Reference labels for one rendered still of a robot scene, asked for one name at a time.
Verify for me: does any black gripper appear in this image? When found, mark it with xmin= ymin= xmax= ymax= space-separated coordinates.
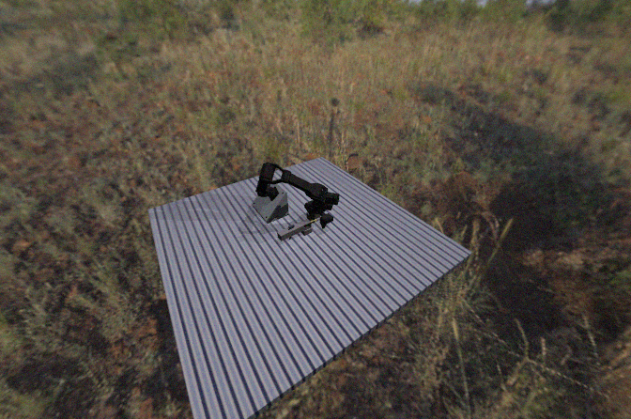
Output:
xmin=304 ymin=200 xmax=333 ymax=229

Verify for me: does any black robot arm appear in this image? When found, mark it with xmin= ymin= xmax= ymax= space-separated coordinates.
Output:
xmin=255 ymin=163 xmax=339 ymax=212

